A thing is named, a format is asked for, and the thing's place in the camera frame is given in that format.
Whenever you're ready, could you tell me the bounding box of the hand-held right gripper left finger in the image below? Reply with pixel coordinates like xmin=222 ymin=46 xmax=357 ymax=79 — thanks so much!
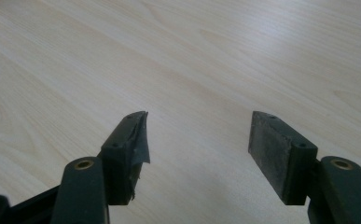
xmin=97 ymin=110 xmax=151 ymax=206

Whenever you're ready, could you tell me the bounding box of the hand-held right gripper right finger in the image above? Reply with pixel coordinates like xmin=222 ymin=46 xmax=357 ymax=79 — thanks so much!
xmin=247 ymin=110 xmax=320 ymax=206

